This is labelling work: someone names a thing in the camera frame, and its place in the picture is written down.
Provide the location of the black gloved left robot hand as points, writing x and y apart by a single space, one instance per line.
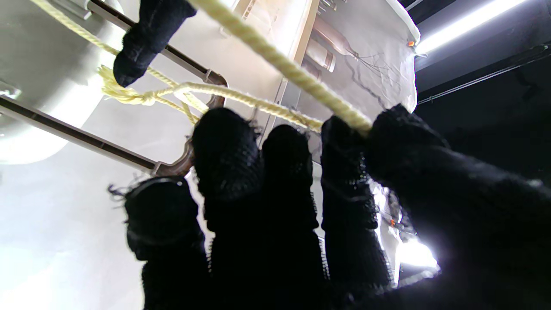
150 38

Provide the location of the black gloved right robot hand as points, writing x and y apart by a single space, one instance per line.
280 237

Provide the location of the fluorescent light tube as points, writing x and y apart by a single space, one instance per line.
465 23

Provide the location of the small beige suitcase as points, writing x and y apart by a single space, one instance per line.
43 56

